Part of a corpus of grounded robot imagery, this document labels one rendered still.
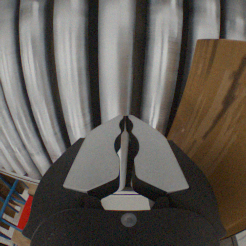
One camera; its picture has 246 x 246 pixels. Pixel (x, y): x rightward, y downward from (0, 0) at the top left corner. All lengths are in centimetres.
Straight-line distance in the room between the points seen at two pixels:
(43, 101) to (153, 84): 17
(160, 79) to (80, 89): 11
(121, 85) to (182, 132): 10
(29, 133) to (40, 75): 13
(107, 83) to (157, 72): 7
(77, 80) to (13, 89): 13
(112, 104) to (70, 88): 6
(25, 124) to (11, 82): 9
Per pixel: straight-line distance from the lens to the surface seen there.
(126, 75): 17
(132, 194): 38
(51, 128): 24
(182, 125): 18
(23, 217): 48
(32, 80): 21
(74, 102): 19
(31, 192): 105
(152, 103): 18
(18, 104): 26
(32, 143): 30
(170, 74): 18
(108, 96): 17
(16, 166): 45
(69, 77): 18
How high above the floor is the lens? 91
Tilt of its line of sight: 57 degrees down
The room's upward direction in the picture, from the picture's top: 179 degrees counter-clockwise
